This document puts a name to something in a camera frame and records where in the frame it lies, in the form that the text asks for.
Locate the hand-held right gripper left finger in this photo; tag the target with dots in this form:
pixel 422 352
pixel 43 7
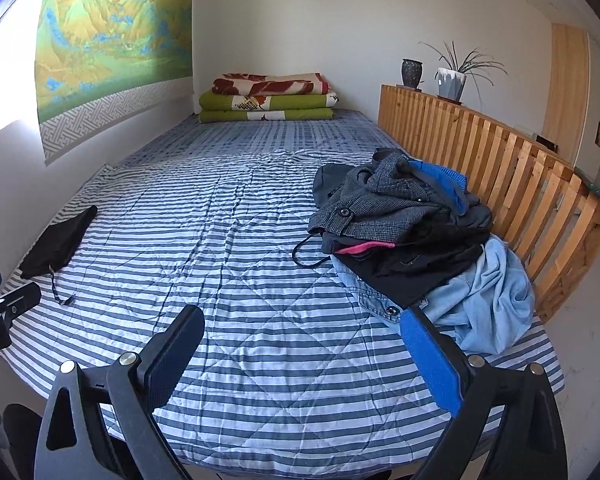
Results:
pixel 172 355

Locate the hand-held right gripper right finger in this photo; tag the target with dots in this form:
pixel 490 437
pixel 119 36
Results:
pixel 430 355

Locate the blue pinstriped garment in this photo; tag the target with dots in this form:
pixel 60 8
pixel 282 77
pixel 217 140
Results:
pixel 442 185

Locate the black folded garment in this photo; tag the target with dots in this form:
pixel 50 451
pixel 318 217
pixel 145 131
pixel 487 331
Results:
pixel 55 245

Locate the light blue denim shirt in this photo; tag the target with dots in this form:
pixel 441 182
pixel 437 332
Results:
pixel 490 300

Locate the pink garment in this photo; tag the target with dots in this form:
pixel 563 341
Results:
pixel 365 248

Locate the blue white striped bed quilt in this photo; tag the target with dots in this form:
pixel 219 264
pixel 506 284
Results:
pixel 230 210

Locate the dark grey garment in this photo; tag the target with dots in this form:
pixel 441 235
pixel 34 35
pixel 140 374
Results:
pixel 330 185

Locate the dark green flat object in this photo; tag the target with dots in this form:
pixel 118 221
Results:
pixel 596 187

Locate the small black object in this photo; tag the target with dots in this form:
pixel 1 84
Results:
pixel 547 142

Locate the plain green folded quilt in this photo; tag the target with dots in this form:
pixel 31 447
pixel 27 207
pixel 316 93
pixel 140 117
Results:
pixel 280 115

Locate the potted plant in white pot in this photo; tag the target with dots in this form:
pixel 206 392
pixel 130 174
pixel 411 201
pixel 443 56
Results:
pixel 451 85

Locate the dark ceramic vase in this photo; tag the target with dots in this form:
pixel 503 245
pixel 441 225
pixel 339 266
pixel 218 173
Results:
pixel 412 74

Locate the red patterned folded blanket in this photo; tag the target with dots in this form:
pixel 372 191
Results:
pixel 275 84

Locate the wooden cabinet panel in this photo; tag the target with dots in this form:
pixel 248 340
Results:
pixel 565 95

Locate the wooden slatted bed rail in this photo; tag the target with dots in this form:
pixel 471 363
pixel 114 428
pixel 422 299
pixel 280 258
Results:
pixel 505 160

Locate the landscape wall poster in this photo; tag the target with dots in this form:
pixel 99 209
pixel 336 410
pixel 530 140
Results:
pixel 105 35

